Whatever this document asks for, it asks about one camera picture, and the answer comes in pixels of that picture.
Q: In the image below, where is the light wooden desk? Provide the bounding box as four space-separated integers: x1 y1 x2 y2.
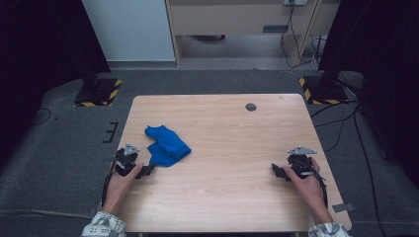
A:
164 0 341 68

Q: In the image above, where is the black hanging power cable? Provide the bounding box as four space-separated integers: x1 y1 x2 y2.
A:
280 2 323 70

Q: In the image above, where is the grey label on desk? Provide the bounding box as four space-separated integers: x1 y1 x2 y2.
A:
262 24 290 34

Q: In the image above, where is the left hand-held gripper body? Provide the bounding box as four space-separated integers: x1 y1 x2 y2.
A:
113 142 142 179

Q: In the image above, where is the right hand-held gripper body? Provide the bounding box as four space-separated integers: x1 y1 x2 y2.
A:
287 146 318 181

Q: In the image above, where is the right hand-held gripper black cable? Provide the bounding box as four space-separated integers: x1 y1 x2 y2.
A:
305 164 329 209

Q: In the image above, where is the blue cloth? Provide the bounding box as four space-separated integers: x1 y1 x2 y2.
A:
144 124 193 168

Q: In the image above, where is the person's right hand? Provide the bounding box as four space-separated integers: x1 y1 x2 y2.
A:
283 157 329 213

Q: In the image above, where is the white cabinet panel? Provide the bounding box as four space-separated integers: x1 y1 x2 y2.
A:
81 0 177 63

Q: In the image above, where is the grey tape strip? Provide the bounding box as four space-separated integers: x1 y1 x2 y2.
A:
331 202 357 213

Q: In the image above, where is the left hand-held gripper black cable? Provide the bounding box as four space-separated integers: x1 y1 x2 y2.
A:
101 160 119 208

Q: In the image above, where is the black stand base hazard tape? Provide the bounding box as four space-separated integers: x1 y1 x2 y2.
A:
73 77 124 108
298 75 350 106

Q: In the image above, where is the black curtain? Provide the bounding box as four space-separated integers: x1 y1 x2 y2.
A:
0 0 112 167
317 0 419 182

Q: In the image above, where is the hand-held gripper black cable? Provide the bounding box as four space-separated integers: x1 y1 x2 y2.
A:
305 164 329 209
101 160 119 208

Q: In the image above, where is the person's left hand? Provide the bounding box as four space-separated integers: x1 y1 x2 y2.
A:
102 162 144 215

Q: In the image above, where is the long black floor cable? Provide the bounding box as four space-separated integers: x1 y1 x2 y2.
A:
351 105 387 237

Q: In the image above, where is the thin black floor cable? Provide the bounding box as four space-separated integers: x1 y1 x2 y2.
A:
31 107 53 127

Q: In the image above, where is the dark round object under desk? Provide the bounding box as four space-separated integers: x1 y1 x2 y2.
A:
190 34 227 42

